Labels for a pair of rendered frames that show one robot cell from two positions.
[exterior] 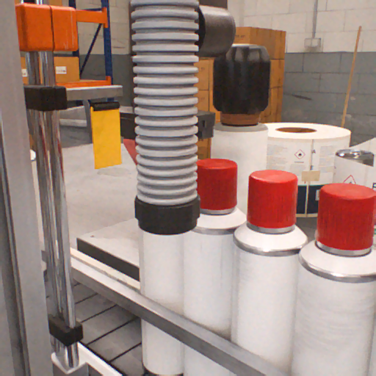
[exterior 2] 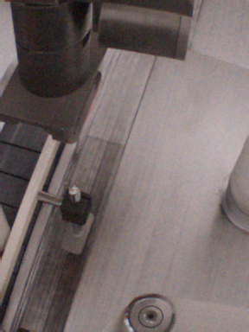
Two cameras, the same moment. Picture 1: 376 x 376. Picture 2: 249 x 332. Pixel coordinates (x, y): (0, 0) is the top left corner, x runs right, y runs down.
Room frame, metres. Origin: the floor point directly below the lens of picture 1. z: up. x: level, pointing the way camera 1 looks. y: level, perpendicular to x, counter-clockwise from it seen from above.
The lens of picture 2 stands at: (0.38, -0.22, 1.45)
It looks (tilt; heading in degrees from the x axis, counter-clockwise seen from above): 62 degrees down; 58
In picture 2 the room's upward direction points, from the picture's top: 6 degrees clockwise
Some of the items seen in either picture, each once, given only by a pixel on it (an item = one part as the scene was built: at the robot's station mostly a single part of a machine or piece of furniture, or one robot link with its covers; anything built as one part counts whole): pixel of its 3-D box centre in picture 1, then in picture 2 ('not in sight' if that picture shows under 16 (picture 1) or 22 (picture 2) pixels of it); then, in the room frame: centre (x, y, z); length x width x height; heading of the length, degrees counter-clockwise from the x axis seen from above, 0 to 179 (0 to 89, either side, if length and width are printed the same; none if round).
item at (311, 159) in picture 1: (293, 166); not in sight; (0.87, -0.21, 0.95); 0.20 x 0.20 x 0.14
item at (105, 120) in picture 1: (106, 134); not in sight; (0.40, 0.07, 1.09); 0.03 x 0.01 x 0.06; 137
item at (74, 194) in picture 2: not in sight; (76, 211); (0.47, 0.00, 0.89); 0.03 x 0.03 x 0.12; 47
